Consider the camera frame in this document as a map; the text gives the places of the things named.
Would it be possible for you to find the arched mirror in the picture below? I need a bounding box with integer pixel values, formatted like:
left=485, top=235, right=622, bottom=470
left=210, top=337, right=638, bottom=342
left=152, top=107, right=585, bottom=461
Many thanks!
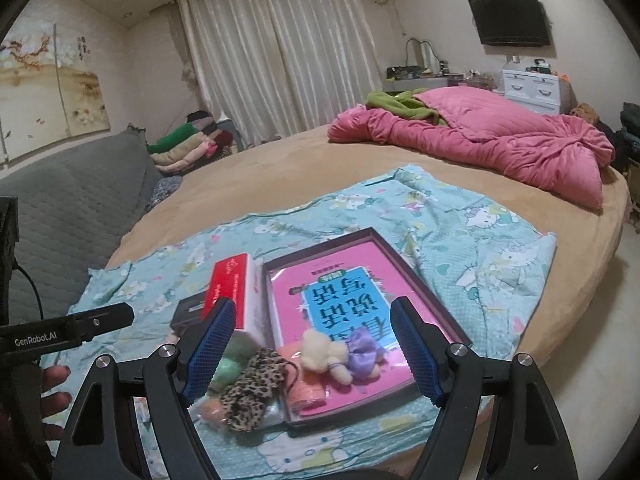
left=405, top=37, right=441, bottom=73

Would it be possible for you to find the dark floral cloth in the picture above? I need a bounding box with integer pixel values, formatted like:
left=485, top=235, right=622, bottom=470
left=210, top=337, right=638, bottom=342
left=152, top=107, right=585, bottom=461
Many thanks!
left=145, top=175, right=186, bottom=211

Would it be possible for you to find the pink quilt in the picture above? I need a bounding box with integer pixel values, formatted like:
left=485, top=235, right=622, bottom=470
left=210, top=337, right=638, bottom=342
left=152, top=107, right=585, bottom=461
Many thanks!
left=327, top=86, right=617, bottom=211

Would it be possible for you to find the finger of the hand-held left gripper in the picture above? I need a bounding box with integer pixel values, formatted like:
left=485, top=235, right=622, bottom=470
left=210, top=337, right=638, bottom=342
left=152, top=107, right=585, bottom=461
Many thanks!
left=75, top=302, right=135, bottom=346

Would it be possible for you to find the red tissue pack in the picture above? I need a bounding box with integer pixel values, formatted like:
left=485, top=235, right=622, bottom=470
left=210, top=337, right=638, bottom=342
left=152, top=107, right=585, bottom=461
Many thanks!
left=200, top=254, right=273, bottom=348

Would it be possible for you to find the cream plush scrunchie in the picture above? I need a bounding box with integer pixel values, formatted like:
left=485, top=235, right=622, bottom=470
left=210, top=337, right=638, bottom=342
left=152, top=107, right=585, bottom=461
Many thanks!
left=299, top=329, right=351, bottom=386

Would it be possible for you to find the orange scrunchie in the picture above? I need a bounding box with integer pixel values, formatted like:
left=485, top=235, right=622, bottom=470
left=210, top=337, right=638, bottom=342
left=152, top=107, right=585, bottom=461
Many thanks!
left=277, top=342, right=331, bottom=416

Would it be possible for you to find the black cable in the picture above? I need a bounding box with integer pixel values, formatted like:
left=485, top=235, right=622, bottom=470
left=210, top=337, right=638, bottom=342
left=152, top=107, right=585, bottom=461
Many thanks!
left=12, top=257, right=41, bottom=318

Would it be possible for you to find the grey quilted headboard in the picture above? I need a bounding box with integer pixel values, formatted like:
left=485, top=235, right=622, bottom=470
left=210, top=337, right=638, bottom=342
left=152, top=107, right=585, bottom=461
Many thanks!
left=0, top=122, right=163, bottom=326

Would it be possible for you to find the black box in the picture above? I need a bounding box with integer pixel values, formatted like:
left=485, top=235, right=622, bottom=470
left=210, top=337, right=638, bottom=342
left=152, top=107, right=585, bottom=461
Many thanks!
left=170, top=290, right=221, bottom=333

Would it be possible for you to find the cyan cat print blanket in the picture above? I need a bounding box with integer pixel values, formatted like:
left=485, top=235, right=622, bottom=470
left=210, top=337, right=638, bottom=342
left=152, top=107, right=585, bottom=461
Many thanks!
left=40, top=162, right=558, bottom=480

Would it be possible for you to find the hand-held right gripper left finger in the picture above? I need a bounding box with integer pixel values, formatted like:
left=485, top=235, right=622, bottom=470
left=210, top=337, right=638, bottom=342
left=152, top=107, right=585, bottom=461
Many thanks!
left=52, top=297, right=237, bottom=480

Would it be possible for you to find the dark clothes pile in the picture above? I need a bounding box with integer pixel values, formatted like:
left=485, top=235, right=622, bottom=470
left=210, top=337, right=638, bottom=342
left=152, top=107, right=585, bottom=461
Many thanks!
left=607, top=102, right=640, bottom=171

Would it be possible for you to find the pink book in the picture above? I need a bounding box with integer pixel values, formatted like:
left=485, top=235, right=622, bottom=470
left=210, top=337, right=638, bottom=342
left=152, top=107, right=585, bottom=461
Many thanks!
left=267, top=240, right=461, bottom=418
left=260, top=227, right=473, bottom=428

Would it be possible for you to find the stack of folded clothes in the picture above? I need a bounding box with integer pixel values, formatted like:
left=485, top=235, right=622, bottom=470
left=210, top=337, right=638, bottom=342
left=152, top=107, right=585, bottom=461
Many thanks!
left=147, top=110, right=236, bottom=176

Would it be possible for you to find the cluttered dressing table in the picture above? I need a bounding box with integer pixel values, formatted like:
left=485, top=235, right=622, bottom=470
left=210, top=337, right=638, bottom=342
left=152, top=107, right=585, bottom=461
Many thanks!
left=384, top=65, right=496, bottom=93

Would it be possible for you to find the small tissue packet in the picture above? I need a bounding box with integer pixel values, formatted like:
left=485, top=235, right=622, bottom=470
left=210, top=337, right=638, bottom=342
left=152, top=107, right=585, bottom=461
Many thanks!
left=260, top=400, right=288, bottom=428

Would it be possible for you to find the peach pompom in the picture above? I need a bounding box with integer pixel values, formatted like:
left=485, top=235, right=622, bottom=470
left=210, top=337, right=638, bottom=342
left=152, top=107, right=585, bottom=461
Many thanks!
left=197, top=395, right=226, bottom=423

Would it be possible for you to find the leopard print scrunchie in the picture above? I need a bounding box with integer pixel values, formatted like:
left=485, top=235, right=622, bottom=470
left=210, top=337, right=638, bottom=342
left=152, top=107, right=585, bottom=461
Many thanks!
left=220, top=349, right=301, bottom=432

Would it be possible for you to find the person's left hand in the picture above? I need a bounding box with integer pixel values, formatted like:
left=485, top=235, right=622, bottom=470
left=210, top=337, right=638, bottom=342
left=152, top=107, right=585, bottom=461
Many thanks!
left=0, top=365, right=73, bottom=461

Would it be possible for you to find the white drawer cabinet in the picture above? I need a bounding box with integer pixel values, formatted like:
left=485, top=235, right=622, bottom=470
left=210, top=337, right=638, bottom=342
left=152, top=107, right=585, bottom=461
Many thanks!
left=501, top=67, right=576, bottom=115

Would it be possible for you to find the green blanket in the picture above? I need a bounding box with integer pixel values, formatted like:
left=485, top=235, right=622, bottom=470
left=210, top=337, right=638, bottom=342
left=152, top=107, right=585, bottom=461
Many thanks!
left=365, top=87, right=451, bottom=126

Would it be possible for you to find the brown patterned cloth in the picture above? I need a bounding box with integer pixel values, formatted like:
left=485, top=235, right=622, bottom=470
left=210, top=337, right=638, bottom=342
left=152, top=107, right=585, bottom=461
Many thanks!
left=570, top=102, right=601, bottom=123

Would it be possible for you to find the white curtain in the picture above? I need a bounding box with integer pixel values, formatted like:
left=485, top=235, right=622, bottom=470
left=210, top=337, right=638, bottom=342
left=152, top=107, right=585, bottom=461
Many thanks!
left=177, top=0, right=396, bottom=153

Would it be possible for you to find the black wall television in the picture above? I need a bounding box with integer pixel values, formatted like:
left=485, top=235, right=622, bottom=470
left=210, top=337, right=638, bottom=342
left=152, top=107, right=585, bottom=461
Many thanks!
left=468, top=0, right=552, bottom=47

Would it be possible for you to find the purple scrunchie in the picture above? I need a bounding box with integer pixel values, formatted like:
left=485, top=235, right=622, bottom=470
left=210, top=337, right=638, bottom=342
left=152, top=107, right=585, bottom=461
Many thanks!
left=345, top=327, right=393, bottom=378

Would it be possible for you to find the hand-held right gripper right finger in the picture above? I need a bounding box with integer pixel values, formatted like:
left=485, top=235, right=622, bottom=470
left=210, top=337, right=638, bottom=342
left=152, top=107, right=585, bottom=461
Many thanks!
left=390, top=296, right=578, bottom=480

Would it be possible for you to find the floral wall painting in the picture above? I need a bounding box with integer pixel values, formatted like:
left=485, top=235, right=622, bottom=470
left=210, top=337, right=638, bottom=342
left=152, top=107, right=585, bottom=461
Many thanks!
left=0, top=22, right=111, bottom=166

